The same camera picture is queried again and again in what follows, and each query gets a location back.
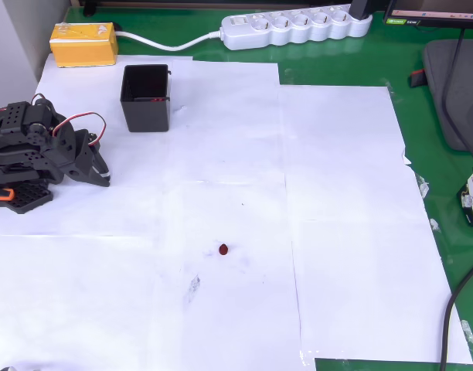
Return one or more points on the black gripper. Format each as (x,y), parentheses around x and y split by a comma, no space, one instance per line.
(83,161)

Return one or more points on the small red pawn piece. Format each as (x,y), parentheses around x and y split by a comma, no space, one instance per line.
(223,250)

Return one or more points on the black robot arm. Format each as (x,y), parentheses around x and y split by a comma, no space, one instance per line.
(12,131)

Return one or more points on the black square container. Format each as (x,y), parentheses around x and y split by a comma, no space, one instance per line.
(147,118)

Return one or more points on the yellow cardboard box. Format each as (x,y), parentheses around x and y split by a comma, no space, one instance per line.
(84,50)

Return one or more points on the white paper sheet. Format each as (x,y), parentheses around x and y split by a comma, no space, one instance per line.
(229,116)
(337,154)
(86,96)
(86,301)
(375,290)

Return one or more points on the orange black table clamp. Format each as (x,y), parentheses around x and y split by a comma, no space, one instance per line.
(6,195)

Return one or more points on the black stand foot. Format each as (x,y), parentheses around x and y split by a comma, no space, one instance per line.
(90,7)

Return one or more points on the white power strip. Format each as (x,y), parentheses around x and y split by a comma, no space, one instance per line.
(298,31)

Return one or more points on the black plug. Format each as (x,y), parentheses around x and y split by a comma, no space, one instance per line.
(360,7)

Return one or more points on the red black tag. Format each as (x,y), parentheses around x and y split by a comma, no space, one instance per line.
(417,79)

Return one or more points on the grey laptop sleeve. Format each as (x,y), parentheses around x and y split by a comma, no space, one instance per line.
(437,96)

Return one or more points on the black laptop green sticker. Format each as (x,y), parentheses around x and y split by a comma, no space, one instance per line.
(445,22)

